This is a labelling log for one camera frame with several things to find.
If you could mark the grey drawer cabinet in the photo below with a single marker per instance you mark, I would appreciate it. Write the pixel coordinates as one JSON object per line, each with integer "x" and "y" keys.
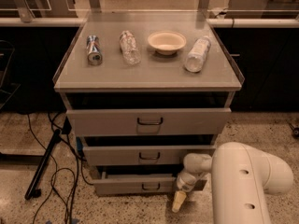
{"x": 157, "y": 82}

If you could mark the white labelled plastic bottle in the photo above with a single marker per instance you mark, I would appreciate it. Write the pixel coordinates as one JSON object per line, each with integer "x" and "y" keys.
{"x": 196, "y": 57}

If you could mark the beige paper bowl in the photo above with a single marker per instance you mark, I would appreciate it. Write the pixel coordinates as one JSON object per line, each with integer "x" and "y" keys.
{"x": 167, "y": 42}

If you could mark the black bar on floor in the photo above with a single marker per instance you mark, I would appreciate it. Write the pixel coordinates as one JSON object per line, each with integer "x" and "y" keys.
{"x": 32, "y": 191}

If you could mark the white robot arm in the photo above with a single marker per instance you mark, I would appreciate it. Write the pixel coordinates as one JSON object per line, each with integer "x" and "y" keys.
{"x": 241, "y": 177}

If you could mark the blue silver soda can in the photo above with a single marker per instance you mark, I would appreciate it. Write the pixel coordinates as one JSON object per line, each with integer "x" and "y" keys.
{"x": 94, "y": 54}

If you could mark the clear crumpled plastic bottle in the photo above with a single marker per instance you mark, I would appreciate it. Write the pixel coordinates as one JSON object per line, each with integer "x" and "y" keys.
{"x": 129, "y": 48}

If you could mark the grey bottom drawer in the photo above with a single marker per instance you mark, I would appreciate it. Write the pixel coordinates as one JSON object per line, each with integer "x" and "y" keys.
{"x": 134, "y": 184}

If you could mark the grey middle drawer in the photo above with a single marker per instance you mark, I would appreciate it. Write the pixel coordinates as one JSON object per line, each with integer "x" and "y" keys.
{"x": 141, "y": 155}

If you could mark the white horizontal rail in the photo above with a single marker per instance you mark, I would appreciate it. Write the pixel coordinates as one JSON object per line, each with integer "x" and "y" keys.
{"x": 216, "y": 23}

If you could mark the black wheeled base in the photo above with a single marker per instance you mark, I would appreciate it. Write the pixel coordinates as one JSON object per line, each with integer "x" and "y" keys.
{"x": 295, "y": 130}

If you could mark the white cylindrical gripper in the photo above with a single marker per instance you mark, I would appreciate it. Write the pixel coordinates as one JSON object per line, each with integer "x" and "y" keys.
{"x": 186, "y": 180}

